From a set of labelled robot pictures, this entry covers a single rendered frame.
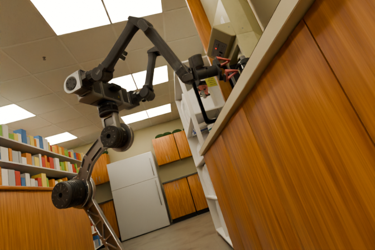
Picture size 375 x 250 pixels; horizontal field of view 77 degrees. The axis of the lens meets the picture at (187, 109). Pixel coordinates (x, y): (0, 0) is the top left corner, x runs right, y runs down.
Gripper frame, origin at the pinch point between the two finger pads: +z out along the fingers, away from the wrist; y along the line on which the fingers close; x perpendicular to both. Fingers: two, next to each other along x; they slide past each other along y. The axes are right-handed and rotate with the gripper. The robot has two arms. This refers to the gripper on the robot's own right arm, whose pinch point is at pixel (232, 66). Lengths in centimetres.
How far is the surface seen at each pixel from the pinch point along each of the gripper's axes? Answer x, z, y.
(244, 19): -5.5, 22.2, 33.4
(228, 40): 2.9, 9.7, 27.9
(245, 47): 2.5, 15.4, 16.0
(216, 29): -3.8, 3.5, 31.6
